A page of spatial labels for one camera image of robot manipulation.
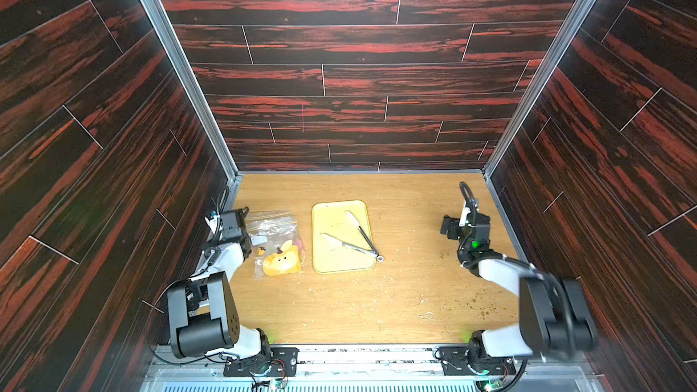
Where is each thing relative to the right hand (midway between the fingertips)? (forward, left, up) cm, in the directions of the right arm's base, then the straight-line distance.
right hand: (466, 217), depth 92 cm
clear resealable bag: (-6, +67, -5) cm, 68 cm away
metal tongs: (-11, +32, -8) cm, 35 cm away
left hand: (-11, +82, -1) cm, 83 cm away
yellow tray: (+5, +48, -10) cm, 50 cm away
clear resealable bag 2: (-16, +63, -4) cm, 65 cm away
